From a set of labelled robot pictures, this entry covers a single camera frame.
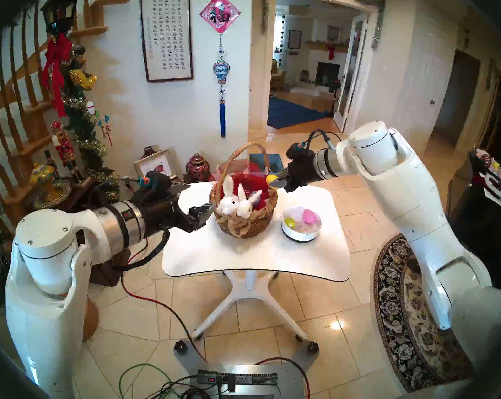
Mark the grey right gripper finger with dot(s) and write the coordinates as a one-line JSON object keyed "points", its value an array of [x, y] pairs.
{"points": [[283, 175], [281, 184]]}

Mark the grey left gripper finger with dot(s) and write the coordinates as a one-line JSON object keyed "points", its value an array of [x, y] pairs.
{"points": [[200, 215], [179, 188]]}

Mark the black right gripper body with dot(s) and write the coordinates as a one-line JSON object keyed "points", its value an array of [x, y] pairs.
{"points": [[300, 173]]}

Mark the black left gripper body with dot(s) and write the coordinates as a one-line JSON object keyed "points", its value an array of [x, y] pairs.
{"points": [[163, 213]]}

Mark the yellow easter egg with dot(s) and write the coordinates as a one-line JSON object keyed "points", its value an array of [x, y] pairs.
{"points": [[271, 179]]}

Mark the pink easter egg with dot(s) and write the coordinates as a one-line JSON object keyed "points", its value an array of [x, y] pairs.
{"points": [[310, 216]]}

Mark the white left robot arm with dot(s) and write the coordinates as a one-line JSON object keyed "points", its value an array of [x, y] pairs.
{"points": [[47, 257]]}

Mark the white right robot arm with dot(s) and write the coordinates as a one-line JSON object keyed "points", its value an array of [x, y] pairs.
{"points": [[400, 182]]}

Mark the red tissue basket lining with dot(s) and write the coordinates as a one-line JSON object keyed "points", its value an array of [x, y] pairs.
{"points": [[256, 190]]}

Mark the green glitter easter egg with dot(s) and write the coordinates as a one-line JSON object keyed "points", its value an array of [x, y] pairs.
{"points": [[290, 223]]}

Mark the blue open box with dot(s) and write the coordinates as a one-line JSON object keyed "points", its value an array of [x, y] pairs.
{"points": [[275, 163]]}

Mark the red black lidded jar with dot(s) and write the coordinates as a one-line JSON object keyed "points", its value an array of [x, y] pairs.
{"points": [[197, 168]]}

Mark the large white plush bunny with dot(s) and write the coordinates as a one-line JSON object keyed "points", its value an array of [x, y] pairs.
{"points": [[227, 203]]}

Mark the framed red shoe picture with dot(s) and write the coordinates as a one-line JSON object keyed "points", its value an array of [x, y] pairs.
{"points": [[155, 165]]}

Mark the tan burlap bow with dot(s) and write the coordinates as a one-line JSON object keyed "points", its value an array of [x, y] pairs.
{"points": [[236, 227]]}

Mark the small white plush bunny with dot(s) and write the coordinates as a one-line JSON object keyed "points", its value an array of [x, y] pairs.
{"points": [[245, 209]]}

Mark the small dark vase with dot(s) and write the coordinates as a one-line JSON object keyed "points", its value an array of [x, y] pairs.
{"points": [[148, 151]]}

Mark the white round bowl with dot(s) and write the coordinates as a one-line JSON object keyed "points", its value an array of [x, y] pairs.
{"points": [[300, 236]]}

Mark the blue floor rug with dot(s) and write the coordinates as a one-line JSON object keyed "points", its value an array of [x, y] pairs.
{"points": [[292, 111]]}

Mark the white fur rug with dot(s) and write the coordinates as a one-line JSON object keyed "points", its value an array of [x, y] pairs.
{"points": [[306, 91]]}

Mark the black standing fan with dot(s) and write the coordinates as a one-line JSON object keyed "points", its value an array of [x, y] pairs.
{"points": [[334, 87]]}

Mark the tan armchair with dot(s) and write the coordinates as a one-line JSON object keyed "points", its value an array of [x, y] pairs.
{"points": [[277, 75]]}

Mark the black fireplace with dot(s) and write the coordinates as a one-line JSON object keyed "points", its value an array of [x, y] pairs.
{"points": [[328, 73]]}

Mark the ornate brass plate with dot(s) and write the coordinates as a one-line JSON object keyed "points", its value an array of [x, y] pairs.
{"points": [[55, 194]]}

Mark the decorated green christmas garland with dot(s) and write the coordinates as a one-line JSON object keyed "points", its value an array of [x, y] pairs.
{"points": [[84, 128]]}

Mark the white glass french door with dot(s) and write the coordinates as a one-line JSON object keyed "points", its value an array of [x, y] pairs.
{"points": [[350, 70]]}

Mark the red nutcracker figure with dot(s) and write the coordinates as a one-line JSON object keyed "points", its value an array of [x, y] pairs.
{"points": [[66, 149]]}

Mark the blue vase tassel ornament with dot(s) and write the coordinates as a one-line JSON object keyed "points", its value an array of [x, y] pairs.
{"points": [[221, 72]]}

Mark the small black nutcracker figure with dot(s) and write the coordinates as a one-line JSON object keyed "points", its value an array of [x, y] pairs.
{"points": [[51, 163]]}

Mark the red christmas stocking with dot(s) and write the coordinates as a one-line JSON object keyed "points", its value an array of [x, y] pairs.
{"points": [[331, 53]]}

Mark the yellow ornate vase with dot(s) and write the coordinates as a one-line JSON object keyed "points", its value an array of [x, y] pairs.
{"points": [[42, 176]]}

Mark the wooden mantel shelf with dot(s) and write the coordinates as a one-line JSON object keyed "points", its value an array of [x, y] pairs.
{"points": [[321, 47]]}

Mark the gold foil ornament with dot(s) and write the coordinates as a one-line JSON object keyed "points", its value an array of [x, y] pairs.
{"points": [[82, 79]]}

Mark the white panel door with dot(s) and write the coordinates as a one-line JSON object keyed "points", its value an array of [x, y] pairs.
{"points": [[423, 86]]}

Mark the framed chinese calligraphy scroll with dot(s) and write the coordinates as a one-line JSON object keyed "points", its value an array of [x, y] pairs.
{"points": [[166, 34]]}

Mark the large patterned oriental rug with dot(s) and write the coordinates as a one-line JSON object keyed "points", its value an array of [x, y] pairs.
{"points": [[391, 302]]}

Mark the silver green tinsel garland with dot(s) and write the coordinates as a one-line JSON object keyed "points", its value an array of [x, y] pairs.
{"points": [[378, 26]]}

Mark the black power strip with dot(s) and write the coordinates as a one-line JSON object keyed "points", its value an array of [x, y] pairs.
{"points": [[238, 378]]}

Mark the wooden stair railing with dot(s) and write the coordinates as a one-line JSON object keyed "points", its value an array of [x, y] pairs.
{"points": [[22, 124]]}

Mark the red ribbon bow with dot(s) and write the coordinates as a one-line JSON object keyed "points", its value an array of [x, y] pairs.
{"points": [[55, 72]]}

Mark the red diamond fu decoration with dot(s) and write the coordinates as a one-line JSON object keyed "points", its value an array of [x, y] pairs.
{"points": [[220, 13]]}

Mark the red white santa hat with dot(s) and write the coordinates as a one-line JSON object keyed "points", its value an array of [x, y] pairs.
{"points": [[489, 181]]}

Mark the black tray of ornaments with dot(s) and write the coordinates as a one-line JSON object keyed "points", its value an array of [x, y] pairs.
{"points": [[493, 167]]}

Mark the black lantern lamp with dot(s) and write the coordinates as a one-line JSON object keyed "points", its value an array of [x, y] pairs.
{"points": [[59, 11]]}

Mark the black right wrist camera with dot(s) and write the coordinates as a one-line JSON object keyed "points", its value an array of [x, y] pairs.
{"points": [[299, 151]]}

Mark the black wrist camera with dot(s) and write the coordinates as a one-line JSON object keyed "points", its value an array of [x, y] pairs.
{"points": [[299, 151], [157, 182]]}

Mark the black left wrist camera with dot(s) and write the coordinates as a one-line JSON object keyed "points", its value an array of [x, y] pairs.
{"points": [[157, 182]]}

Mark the white table pedestal base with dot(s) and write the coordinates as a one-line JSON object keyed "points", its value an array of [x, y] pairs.
{"points": [[250, 290]]}

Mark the round wooden post base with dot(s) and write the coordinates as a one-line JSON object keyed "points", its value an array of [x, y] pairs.
{"points": [[90, 319]]}

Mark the black framed wall picture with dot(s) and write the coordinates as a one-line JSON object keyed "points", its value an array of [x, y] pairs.
{"points": [[294, 39]]}

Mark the pale framed wall picture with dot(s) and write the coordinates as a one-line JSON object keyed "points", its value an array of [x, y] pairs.
{"points": [[334, 33]]}

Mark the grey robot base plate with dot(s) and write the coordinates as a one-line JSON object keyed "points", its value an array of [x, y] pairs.
{"points": [[263, 365]]}

